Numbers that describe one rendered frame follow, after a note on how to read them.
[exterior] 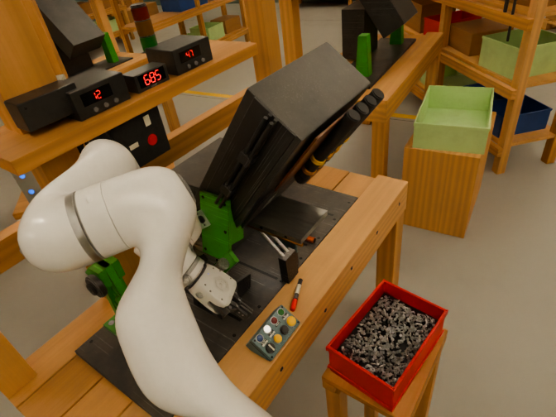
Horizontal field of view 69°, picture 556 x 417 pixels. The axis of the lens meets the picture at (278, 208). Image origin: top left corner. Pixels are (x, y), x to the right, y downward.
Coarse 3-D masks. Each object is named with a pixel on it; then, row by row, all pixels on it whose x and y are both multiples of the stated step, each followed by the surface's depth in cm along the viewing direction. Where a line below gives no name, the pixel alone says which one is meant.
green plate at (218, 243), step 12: (204, 192) 118; (204, 204) 120; (216, 204) 117; (228, 204) 114; (216, 216) 118; (228, 216) 116; (204, 228) 124; (216, 228) 120; (228, 228) 117; (240, 228) 124; (204, 240) 125; (216, 240) 122; (228, 240) 119; (216, 252) 124
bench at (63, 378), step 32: (352, 192) 176; (384, 256) 195; (96, 320) 136; (64, 352) 127; (32, 384) 119; (64, 384) 118; (96, 384) 117; (32, 416) 111; (64, 416) 110; (96, 416) 109; (128, 416) 107
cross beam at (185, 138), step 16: (240, 96) 176; (208, 112) 166; (224, 112) 170; (192, 128) 157; (208, 128) 165; (224, 128) 172; (176, 144) 153; (192, 144) 160; (160, 160) 148; (176, 160) 155; (16, 224) 116; (0, 240) 111; (16, 240) 114; (0, 256) 112; (16, 256) 115; (0, 272) 113
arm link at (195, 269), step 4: (196, 260) 99; (200, 260) 100; (192, 264) 97; (196, 264) 98; (200, 264) 99; (192, 268) 97; (196, 268) 98; (200, 268) 98; (188, 272) 97; (192, 272) 97; (196, 272) 97; (184, 276) 97; (188, 276) 97; (192, 276) 97; (196, 276) 98; (184, 280) 96; (188, 280) 96; (192, 280) 98; (184, 284) 98; (188, 284) 98; (184, 288) 99
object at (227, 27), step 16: (112, 0) 541; (160, 0) 610; (176, 0) 592; (192, 0) 611; (208, 0) 654; (224, 0) 658; (240, 0) 703; (160, 16) 594; (176, 16) 586; (192, 16) 606; (224, 16) 722; (192, 32) 675; (208, 32) 658; (224, 32) 703; (240, 32) 711; (128, 48) 578
